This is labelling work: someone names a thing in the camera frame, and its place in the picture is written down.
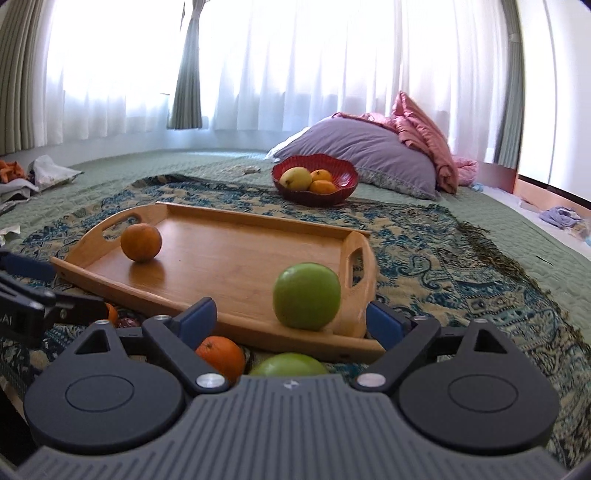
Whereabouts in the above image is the blue patterned blanket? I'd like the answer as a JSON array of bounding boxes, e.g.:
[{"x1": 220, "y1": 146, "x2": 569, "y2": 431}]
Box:
[{"x1": 0, "y1": 173, "x2": 591, "y2": 467}]

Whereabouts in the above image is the red bowl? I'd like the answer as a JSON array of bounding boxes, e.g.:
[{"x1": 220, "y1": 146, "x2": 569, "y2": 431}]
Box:
[{"x1": 271, "y1": 154, "x2": 360, "y2": 204}]

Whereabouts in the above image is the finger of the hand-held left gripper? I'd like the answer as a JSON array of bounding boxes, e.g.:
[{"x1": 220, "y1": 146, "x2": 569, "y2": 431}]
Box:
[
  {"x1": 0, "y1": 248, "x2": 59, "y2": 284},
  {"x1": 0, "y1": 274, "x2": 108, "y2": 323}
]

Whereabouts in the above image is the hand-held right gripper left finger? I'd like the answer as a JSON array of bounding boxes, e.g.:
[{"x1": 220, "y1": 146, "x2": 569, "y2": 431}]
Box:
[{"x1": 71, "y1": 298, "x2": 233, "y2": 396}]

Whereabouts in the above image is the white cloth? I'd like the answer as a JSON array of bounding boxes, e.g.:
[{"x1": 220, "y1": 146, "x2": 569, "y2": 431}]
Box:
[{"x1": 0, "y1": 182, "x2": 40, "y2": 216}]

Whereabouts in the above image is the wooden frame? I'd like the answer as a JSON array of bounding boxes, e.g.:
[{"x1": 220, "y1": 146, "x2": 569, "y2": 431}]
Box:
[{"x1": 480, "y1": 159, "x2": 591, "y2": 210}]

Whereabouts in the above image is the wooden serving tray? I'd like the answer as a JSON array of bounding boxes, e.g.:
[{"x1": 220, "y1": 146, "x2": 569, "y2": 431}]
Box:
[{"x1": 50, "y1": 201, "x2": 386, "y2": 364}]

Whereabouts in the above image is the green apple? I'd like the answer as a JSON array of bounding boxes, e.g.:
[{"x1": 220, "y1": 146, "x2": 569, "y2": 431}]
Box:
[
  {"x1": 272, "y1": 263, "x2": 342, "y2": 331},
  {"x1": 249, "y1": 353, "x2": 329, "y2": 377}
]

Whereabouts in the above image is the pink quilt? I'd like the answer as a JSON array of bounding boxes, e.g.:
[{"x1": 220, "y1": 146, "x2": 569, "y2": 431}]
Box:
[{"x1": 355, "y1": 91, "x2": 479, "y2": 195}]

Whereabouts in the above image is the white plastic bag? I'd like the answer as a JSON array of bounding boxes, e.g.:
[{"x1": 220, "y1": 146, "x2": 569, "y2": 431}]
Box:
[{"x1": 25, "y1": 154, "x2": 85, "y2": 193}]

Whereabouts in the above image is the large orange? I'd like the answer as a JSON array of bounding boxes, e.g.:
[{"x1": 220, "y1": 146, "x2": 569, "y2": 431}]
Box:
[{"x1": 120, "y1": 223, "x2": 163, "y2": 263}]

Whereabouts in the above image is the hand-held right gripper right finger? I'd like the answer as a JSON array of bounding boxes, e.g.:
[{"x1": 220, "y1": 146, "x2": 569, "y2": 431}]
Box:
[{"x1": 352, "y1": 301, "x2": 513, "y2": 396}]

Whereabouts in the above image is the grey pillow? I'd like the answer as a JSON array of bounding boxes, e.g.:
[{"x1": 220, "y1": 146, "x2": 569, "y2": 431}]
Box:
[{"x1": 268, "y1": 113, "x2": 440, "y2": 200}]

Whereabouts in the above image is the pile of clothes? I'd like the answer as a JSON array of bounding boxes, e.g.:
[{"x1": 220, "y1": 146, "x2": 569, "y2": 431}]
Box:
[{"x1": 538, "y1": 206, "x2": 585, "y2": 232}]

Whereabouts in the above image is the yellow apple in bowl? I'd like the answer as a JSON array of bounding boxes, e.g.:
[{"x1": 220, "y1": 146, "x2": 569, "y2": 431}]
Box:
[{"x1": 280, "y1": 167, "x2": 313, "y2": 190}]

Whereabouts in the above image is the orange cloth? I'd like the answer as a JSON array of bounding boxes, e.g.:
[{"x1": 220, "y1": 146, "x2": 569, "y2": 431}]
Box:
[{"x1": 0, "y1": 159, "x2": 27, "y2": 185}]

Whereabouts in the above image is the white sheer curtain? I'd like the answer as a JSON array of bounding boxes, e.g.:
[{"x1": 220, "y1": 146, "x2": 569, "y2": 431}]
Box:
[{"x1": 46, "y1": 0, "x2": 522, "y2": 155}]

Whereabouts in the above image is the green curtain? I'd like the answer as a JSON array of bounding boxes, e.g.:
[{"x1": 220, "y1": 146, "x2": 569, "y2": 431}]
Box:
[
  {"x1": 495, "y1": 0, "x2": 528, "y2": 168},
  {"x1": 0, "y1": 0, "x2": 64, "y2": 156},
  {"x1": 167, "y1": 0, "x2": 209, "y2": 131}
]

